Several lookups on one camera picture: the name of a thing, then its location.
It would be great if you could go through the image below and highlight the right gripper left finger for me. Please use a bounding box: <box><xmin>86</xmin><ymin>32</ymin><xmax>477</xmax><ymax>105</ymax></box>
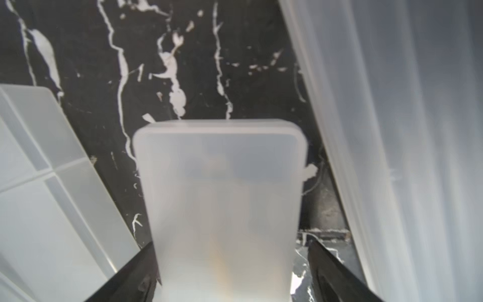
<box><xmin>88</xmin><ymin>242</ymin><xmax>159</xmax><ymax>301</ymax></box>

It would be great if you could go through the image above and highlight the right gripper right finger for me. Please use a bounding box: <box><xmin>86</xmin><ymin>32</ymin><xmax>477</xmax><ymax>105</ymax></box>
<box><xmin>308</xmin><ymin>240</ymin><xmax>382</xmax><ymax>302</ymax></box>

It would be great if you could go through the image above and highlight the clear case with pencil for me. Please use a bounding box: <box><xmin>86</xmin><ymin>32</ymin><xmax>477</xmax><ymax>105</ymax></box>
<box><xmin>133</xmin><ymin>120</ymin><xmax>308</xmax><ymax>301</ymax></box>

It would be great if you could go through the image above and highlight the clear ribbed case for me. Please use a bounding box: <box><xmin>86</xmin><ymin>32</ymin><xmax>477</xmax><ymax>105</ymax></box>
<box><xmin>280</xmin><ymin>1</ymin><xmax>482</xmax><ymax>301</ymax></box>

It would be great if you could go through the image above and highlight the clear case with barcode label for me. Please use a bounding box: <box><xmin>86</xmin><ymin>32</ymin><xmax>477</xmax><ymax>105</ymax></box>
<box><xmin>1</xmin><ymin>84</ymin><xmax>139</xmax><ymax>301</ymax></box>

